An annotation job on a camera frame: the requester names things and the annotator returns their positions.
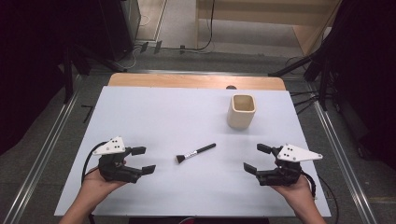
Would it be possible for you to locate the black hanging cable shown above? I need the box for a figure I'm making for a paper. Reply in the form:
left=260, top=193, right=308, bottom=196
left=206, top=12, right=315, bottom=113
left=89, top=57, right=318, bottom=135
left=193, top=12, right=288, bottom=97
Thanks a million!
left=179, top=0, right=217, bottom=52

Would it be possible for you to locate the thin black floor cable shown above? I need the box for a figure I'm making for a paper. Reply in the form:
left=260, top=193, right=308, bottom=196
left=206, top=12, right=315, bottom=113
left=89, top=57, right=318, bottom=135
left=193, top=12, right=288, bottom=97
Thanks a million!
left=317, top=175, right=340, bottom=224

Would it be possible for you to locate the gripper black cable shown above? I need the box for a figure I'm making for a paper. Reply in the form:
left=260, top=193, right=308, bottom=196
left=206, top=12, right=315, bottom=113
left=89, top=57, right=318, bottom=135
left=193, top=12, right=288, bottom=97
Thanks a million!
left=81, top=141, right=108, bottom=185
left=300, top=170, right=318, bottom=199

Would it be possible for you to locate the black makeup brush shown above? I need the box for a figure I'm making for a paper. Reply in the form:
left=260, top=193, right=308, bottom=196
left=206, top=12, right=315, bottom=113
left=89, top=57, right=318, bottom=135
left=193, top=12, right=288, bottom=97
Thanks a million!
left=176, top=143, right=217, bottom=165

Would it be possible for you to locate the white table mat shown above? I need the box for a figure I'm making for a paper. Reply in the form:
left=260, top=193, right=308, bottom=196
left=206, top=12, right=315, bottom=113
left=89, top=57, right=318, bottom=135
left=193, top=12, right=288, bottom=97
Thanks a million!
left=54, top=86, right=332, bottom=217

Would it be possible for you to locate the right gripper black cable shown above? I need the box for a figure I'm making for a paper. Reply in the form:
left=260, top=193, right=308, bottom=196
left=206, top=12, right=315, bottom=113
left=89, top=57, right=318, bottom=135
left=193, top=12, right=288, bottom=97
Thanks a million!
left=300, top=170, right=318, bottom=199

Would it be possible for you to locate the black computer tower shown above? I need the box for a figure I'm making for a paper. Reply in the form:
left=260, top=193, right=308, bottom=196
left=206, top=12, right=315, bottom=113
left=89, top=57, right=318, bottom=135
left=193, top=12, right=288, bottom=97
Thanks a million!
left=99, top=0, right=142, bottom=62

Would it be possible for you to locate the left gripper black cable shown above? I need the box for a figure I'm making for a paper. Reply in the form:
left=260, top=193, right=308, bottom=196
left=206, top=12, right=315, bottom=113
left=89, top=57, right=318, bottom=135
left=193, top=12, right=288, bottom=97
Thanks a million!
left=81, top=141, right=108, bottom=185

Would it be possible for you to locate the person's right hand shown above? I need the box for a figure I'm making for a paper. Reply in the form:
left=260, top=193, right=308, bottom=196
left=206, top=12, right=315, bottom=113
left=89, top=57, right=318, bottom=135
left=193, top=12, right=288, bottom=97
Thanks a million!
left=270, top=174, right=316, bottom=214

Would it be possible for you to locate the person's left hand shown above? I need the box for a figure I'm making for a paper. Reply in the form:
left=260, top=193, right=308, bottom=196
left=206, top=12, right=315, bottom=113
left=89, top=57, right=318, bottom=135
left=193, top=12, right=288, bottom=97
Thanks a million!
left=77, top=167, right=129, bottom=207

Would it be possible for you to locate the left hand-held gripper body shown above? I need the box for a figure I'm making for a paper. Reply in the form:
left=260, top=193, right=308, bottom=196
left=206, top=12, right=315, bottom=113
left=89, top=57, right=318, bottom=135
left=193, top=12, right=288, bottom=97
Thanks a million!
left=92, top=135, right=145, bottom=185

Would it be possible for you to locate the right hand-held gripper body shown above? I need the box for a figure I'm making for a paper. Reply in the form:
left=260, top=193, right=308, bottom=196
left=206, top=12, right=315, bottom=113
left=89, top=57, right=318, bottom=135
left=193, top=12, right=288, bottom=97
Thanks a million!
left=255, top=143, right=324, bottom=188

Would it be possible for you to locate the cream square cup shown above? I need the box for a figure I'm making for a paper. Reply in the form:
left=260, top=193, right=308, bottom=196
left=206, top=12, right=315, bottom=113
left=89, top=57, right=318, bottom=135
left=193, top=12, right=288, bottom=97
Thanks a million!
left=226, top=93, right=257, bottom=131

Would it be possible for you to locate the black hex key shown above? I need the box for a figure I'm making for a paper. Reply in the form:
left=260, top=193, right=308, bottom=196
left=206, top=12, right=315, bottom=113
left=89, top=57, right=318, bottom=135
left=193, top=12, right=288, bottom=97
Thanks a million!
left=80, top=105, right=94, bottom=124

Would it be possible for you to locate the bundle of black cables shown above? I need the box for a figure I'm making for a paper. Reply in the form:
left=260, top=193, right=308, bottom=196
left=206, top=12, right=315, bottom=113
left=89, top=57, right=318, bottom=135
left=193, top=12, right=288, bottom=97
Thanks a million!
left=290, top=89, right=320, bottom=116

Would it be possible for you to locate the black metal stand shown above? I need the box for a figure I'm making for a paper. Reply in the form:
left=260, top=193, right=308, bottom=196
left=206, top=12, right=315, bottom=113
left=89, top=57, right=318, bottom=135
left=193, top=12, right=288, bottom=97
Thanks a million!
left=61, top=43, right=127, bottom=105
left=268, top=46, right=332, bottom=112

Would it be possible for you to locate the white cable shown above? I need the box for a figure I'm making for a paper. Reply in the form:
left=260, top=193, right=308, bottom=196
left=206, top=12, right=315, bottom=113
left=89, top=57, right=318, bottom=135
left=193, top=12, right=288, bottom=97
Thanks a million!
left=123, top=13, right=151, bottom=70

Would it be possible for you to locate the aluminium floor rail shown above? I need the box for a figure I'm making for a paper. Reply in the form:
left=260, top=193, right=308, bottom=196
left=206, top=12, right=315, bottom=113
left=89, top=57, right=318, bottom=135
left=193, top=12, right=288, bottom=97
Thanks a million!
left=306, top=81, right=378, bottom=224
left=2, top=74, right=83, bottom=224

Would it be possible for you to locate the light wooden shelf unit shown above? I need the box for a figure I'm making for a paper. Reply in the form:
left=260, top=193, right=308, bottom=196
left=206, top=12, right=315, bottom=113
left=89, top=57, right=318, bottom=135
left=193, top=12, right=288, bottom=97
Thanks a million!
left=195, top=0, right=343, bottom=58

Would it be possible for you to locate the black curtain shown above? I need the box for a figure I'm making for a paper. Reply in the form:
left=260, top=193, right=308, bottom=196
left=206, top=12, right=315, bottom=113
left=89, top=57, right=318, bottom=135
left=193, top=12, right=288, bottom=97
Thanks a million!
left=323, top=0, right=396, bottom=172
left=0, top=0, right=106, bottom=157

